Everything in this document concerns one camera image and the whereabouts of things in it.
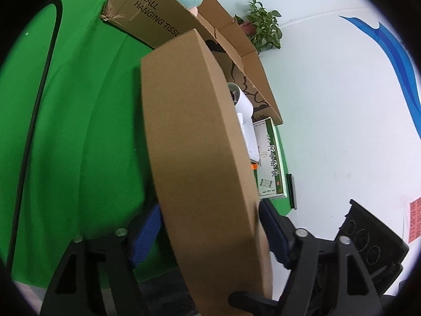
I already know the green and white medicine box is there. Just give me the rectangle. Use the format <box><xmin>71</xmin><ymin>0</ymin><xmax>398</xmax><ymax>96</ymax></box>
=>
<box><xmin>252</xmin><ymin>117</ymin><xmax>288</xmax><ymax>200</ymax></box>

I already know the potted plant in pink pot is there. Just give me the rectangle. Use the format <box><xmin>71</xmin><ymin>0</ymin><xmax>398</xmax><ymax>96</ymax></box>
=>
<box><xmin>234</xmin><ymin>0</ymin><xmax>283</xmax><ymax>55</ymax></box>

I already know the black cable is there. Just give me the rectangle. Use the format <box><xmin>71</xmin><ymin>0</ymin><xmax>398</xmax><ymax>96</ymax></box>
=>
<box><xmin>7</xmin><ymin>0</ymin><xmax>64</xmax><ymax>270</ymax></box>

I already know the small black phone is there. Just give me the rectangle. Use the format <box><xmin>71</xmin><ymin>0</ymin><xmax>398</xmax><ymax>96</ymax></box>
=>
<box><xmin>285</xmin><ymin>173</ymin><xmax>298</xmax><ymax>210</ymax></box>

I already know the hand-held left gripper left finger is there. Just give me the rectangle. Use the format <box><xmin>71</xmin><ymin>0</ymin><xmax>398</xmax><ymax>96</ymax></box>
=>
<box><xmin>39</xmin><ymin>204</ymin><xmax>162</xmax><ymax>316</ymax></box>

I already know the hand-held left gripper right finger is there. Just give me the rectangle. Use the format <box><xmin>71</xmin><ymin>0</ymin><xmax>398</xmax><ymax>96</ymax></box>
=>
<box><xmin>228</xmin><ymin>199</ymin><xmax>384</xmax><ymax>316</ymax></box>

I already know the white hair dryer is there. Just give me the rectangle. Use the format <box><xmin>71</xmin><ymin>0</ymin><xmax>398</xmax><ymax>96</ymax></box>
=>
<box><xmin>227</xmin><ymin>82</ymin><xmax>259</xmax><ymax>163</ymax></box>

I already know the blue wave wall decal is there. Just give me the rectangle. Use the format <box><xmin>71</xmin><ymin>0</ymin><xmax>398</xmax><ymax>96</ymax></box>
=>
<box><xmin>339</xmin><ymin>15</ymin><xmax>421</xmax><ymax>132</ymax></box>

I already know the green table cloth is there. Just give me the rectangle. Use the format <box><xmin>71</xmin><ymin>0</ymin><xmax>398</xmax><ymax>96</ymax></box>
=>
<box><xmin>0</xmin><ymin>0</ymin><xmax>297</xmax><ymax>284</ymax></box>

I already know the brown cardboard box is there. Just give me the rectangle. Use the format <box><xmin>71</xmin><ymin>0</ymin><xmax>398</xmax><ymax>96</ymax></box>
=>
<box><xmin>140</xmin><ymin>29</ymin><xmax>273</xmax><ymax>310</ymax></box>

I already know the pink paper note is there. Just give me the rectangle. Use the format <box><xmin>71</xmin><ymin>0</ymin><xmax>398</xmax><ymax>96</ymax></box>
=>
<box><xmin>408</xmin><ymin>197</ymin><xmax>421</xmax><ymax>238</ymax></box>

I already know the large printed cardboard box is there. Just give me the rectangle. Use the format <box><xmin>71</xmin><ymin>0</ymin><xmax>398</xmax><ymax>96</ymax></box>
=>
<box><xmin>100</xmin><ymin>0</ymin><xmax>284</xmax><ymax>126</ymax></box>

